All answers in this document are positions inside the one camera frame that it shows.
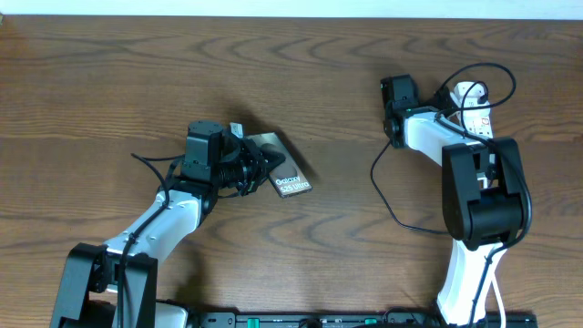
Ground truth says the black camera cable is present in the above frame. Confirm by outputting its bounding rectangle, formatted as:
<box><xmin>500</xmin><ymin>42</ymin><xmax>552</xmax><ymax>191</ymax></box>
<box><xmin>116</xmin><ymin>152</ymin><xmax>188</xmax><ymax>328</ymax></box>
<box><xmin>432</xmin><ymin>62</ymin><xmax>534</xmax><ymax>328</ymax></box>

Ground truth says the gold Galaxy smartphone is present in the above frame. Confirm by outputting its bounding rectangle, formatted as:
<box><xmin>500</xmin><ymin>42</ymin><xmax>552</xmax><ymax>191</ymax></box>
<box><xmin>247</xmin><ymin>132</ymin><xmax>312</xmax><ymax>199</ymax></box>

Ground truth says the white power strip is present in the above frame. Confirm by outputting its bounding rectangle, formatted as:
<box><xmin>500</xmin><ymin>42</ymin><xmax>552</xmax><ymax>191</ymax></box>
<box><xmin>447</xmin><ymin>81</ymin><xmax>494</xmax><ymax>138</ymax></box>

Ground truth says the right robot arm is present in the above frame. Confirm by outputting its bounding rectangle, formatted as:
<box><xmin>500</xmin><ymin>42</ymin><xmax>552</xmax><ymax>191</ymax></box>
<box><xmin>380</xmin><ymin>75</ymin><xmax>532</xmax><ymax>327</ymax></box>

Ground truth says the left black camera cable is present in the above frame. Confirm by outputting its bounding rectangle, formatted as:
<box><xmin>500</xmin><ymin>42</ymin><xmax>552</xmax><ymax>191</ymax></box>
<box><xmin>116</xmin><ymin>152</ymin><xmax>188</xmax><ymax>328</ymax></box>

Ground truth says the white power strip cord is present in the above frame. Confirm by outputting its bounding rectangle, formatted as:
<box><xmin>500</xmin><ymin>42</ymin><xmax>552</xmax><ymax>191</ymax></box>
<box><xmin>482</xmin><ymin>154</ymin><xmax>507</xmax><ymax>328</ymax></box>

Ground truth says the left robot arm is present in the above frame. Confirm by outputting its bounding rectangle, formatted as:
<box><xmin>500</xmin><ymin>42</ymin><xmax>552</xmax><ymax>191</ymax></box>
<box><xmin>50</xmin><ymin>120</ymin><xmax>285</xmax><ymax>327</ymax></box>

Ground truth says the right black camera cable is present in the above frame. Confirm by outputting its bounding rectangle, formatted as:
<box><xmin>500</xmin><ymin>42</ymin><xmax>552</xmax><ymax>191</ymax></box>
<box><xmin>432</xmin><ymin>62</ymin><xmax>534</xmax><ymax>328</ymax></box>

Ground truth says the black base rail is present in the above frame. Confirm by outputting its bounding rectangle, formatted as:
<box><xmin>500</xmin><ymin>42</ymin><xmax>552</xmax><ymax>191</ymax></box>
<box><xmin>190</xmin><ymin>310</ymin><xmax>539</xmax><ymax>328</ymax></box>

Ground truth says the black USB charging cable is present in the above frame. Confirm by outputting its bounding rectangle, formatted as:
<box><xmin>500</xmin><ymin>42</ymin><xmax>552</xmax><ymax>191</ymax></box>
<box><xmin>369</xmin><ymin>80</ymin><xmax>491</xmax><ymax>236</ymax></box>

